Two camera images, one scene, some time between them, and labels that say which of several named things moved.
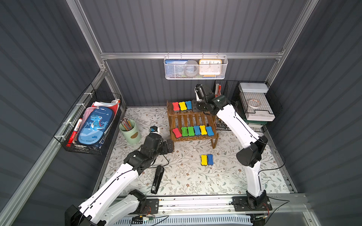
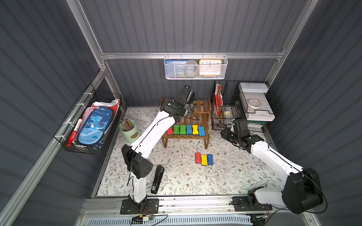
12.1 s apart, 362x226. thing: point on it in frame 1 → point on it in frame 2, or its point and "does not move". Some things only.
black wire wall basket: [87, 127] does not move
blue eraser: [210, 159] does not move
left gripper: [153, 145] → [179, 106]
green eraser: [191, 131] → [183, 129]
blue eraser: [197, 130] → [189, 129]
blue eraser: [209, 131] → [201, 131]
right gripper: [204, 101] → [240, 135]
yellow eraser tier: [203, 130] → [195, 129]
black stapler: [158, 179] does not move
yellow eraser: [204, 161] does not move
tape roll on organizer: [254, 103] does not move
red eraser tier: [176, 133] → [169, 131]
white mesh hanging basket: [195, 67] does not move
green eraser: [185, 133] → [176, 129]
